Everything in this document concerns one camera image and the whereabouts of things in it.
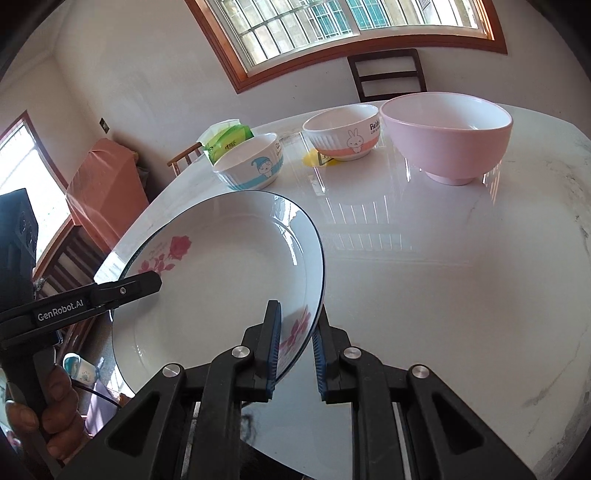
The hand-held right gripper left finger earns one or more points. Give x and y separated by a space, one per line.
275 350

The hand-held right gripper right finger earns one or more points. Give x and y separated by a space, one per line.
317 357

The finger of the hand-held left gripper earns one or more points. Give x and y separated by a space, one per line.
124 290

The white plate with red flowers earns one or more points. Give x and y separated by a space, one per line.
221 267

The white bowl with blue cartoon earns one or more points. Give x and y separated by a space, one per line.
251 168

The white bowl with orange rabbit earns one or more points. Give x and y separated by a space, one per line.
341 136

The large pink bowl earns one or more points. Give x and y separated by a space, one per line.
448 143

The person's left hand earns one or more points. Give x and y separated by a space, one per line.
62 406

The wooden slatted bench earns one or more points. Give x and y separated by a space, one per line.
69 258

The white and teal bottle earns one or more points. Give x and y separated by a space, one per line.
81 369

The orange cloth-covered furniture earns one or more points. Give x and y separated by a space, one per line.
108 189

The light wooden chair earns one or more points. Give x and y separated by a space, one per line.
184 159

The small wooden-framed window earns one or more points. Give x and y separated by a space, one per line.
27 161

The green tissue pack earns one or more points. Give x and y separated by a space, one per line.
226 141

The yellow round sticker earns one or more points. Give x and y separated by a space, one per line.
310 159

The dark wooden chair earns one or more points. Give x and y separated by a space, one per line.
388 69

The large wooden-framed window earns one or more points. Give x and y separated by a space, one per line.
323 27

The dark wall switch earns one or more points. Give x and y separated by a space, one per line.
105 125

